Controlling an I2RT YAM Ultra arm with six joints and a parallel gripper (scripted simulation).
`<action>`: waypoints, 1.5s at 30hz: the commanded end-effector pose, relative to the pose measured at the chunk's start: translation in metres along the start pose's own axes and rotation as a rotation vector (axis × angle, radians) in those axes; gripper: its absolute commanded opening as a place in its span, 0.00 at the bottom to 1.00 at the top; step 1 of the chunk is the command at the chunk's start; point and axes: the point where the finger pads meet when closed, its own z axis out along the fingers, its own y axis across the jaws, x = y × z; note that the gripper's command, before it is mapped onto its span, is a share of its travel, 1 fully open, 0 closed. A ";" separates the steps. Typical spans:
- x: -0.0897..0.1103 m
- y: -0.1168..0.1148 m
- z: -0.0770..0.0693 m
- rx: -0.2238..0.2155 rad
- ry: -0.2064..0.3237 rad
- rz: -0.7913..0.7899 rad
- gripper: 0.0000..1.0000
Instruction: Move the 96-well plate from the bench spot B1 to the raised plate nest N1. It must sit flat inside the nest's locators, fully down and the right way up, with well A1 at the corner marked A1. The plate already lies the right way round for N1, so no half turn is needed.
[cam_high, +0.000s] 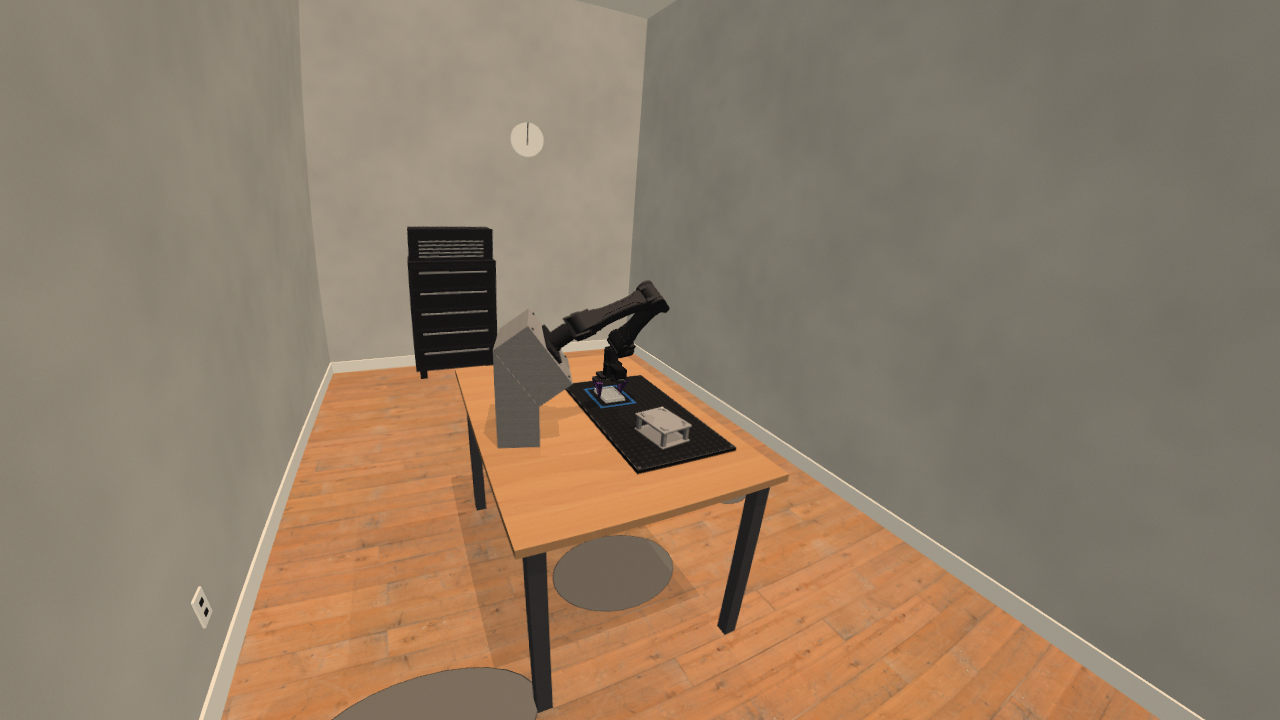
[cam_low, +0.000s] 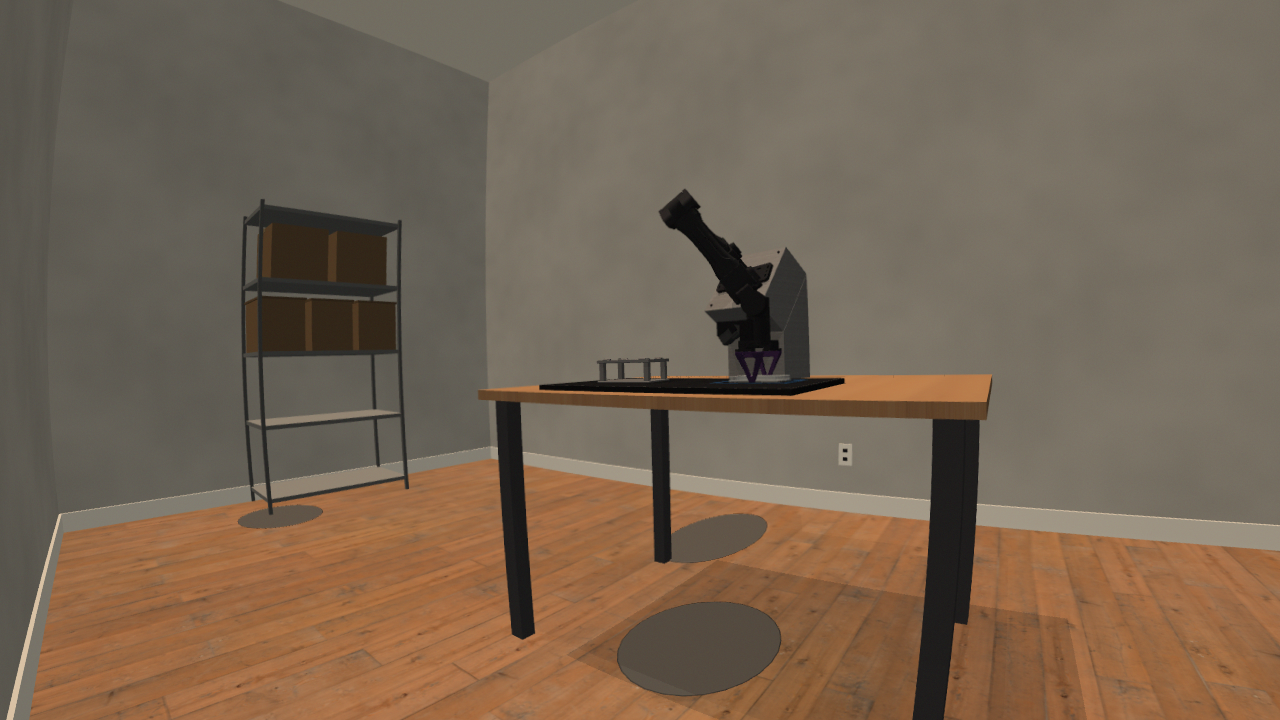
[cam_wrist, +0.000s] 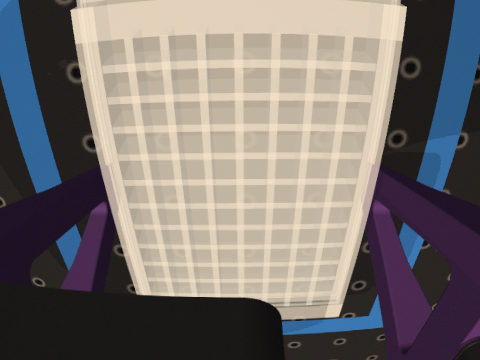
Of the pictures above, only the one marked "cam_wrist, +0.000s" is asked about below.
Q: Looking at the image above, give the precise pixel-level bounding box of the dark grey perforated base plate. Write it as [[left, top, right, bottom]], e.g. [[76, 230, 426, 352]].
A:
[[0, 0, 480, 360]]

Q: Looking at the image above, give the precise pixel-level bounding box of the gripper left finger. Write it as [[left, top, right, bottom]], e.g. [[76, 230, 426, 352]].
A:
[[0, 165, 116, 292]]

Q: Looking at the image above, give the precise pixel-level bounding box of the blue tape outline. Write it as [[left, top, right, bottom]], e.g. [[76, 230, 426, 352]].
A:
[[0, 0, 480, 335]]

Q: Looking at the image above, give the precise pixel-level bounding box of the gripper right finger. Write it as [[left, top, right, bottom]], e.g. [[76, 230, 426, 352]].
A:
[[365, 164, 480, 360]]

